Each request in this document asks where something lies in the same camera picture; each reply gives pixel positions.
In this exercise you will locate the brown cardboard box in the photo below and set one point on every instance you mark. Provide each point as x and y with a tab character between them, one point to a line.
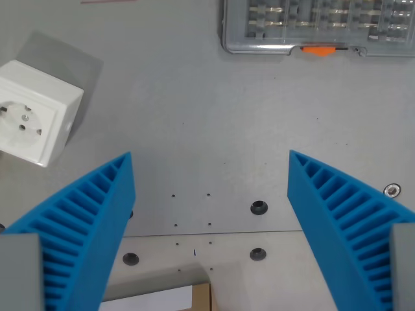
201	296

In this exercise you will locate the white electrical socket box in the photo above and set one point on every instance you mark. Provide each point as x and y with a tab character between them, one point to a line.
32	110

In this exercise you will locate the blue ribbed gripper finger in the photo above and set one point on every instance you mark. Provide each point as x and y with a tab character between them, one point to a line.
327	214
94	214

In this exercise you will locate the silver hex socket screw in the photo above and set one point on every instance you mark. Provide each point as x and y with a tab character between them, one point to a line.
391	190

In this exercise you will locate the clear plastic bit case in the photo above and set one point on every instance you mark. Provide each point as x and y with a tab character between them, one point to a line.
311	26

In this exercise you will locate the orange case latch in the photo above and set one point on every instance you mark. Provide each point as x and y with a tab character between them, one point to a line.
319	50

